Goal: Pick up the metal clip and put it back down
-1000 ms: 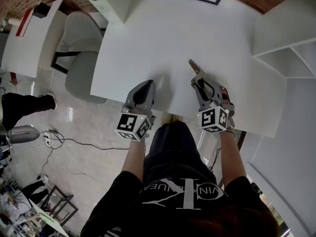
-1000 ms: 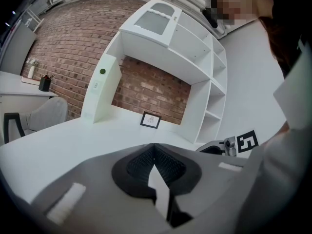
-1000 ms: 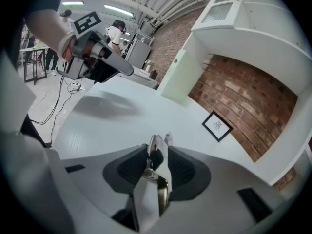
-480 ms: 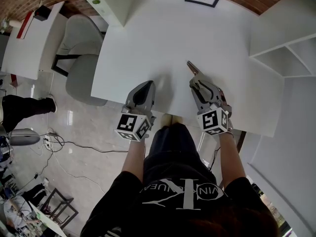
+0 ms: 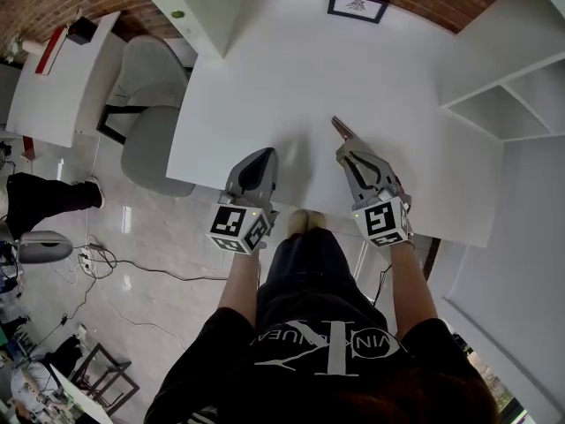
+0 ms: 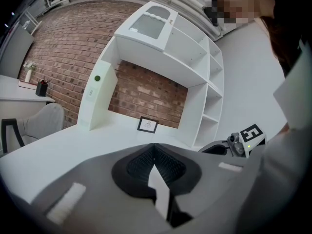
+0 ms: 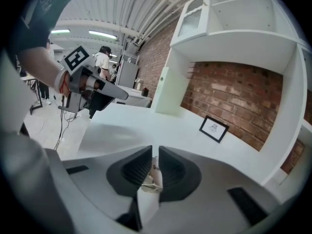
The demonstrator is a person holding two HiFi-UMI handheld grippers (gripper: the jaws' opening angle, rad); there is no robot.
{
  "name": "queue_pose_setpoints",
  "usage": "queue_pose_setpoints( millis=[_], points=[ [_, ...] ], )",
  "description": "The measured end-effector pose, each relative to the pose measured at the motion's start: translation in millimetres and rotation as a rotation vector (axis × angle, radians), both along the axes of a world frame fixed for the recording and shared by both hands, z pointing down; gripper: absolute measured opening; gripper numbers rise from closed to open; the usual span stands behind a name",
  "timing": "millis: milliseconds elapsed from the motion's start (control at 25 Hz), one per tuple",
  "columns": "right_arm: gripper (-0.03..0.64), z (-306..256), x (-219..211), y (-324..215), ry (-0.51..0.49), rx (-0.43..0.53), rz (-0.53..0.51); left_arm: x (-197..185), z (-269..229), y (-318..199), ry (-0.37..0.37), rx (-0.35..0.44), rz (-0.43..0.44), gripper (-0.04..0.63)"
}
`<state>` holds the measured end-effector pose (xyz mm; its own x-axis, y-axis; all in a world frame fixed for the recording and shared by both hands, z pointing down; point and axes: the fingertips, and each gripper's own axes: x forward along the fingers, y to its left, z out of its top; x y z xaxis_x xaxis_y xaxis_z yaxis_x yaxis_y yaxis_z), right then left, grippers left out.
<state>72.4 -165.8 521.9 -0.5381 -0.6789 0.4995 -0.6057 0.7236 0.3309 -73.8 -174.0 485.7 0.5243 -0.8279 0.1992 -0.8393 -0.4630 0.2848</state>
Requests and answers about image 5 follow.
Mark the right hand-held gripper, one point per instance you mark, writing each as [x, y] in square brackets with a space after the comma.
[384, 219]

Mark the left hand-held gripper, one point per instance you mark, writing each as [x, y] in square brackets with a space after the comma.
[231, 223]

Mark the person's left forearm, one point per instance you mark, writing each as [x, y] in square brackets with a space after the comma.
[240, 285]

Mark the person's right forearm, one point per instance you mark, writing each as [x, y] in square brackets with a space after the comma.
[412, 285]

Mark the person's left beige shoe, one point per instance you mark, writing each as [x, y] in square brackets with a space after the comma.
[299, 222]

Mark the person's beige shoe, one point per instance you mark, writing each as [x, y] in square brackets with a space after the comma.
[299, 222]
[319, 220]

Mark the person's right beige shoe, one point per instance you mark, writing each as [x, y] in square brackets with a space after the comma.
[319, 220]

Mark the black table leg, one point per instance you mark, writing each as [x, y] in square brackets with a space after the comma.
[431, 256]

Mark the grey chair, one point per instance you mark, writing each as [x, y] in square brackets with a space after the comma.
[154, 153]

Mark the person's black trousers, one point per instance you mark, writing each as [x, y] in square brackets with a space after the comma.
[313, 272]

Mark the tall white box, green button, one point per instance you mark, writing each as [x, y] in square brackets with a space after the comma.
[198, 16]

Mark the black framed picture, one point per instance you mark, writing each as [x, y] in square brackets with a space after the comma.
[357, 5]

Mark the white shelf unit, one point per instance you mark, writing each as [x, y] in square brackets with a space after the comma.
[485, 51]

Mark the white power strip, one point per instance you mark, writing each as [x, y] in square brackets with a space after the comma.
[88, 254]

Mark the person's black printed t-shirt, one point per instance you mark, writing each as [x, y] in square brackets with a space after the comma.
[309, 382]

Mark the white side desk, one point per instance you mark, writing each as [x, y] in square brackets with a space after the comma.
[57, 100]

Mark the small black box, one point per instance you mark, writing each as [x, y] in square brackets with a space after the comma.
[81, 31]

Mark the small red box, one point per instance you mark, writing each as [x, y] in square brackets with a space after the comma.
[29, 147]

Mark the black framed window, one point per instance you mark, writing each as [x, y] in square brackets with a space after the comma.
[490, 378]

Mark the red book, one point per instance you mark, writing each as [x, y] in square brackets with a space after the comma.
[49, 53]

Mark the white vase with flowers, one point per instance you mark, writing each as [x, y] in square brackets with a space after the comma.
[31, 46]

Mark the grey cabinet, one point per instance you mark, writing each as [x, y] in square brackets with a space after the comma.
[8, 91]

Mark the black stool frame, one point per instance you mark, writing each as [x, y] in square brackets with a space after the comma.
[114, 353]

